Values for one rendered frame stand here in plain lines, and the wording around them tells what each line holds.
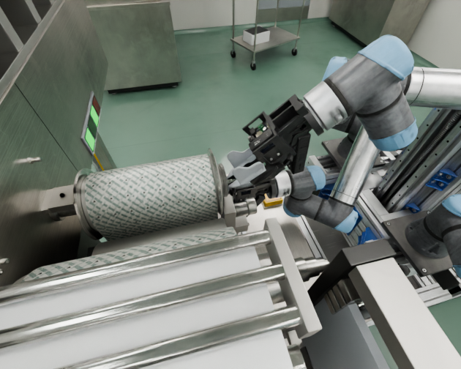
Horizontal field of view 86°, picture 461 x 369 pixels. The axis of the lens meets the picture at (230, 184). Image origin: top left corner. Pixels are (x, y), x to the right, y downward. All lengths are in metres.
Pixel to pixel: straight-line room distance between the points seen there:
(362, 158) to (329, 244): 1.01
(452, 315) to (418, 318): 1.89
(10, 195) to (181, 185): 0.26
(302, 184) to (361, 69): 0.36
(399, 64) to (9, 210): 0.62
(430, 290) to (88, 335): 1.77
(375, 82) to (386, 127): 0.09
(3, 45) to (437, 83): 0.84
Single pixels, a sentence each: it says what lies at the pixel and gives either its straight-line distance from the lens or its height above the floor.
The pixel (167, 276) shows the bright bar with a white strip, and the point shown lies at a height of 1.44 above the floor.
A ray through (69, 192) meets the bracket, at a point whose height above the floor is 1.29.
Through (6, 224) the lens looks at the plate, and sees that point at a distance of 0.50.
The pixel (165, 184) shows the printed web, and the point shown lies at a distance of 0.48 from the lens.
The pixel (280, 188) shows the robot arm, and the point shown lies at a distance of 0.69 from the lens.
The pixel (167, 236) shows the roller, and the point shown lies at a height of 1.23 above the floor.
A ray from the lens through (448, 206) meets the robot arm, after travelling 1.03.
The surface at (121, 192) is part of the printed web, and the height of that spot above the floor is 1.31.
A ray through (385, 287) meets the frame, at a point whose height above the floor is 1.44.
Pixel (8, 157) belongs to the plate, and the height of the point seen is 1.39.
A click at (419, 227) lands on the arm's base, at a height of 0.88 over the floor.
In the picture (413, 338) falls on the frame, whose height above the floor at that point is 1.44.
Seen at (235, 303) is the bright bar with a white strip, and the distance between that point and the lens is 0.24.
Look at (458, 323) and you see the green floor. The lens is 2.17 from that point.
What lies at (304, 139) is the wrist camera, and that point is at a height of 1.37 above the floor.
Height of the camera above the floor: 1.67
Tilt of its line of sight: 51 degrees down
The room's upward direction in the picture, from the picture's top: straight up
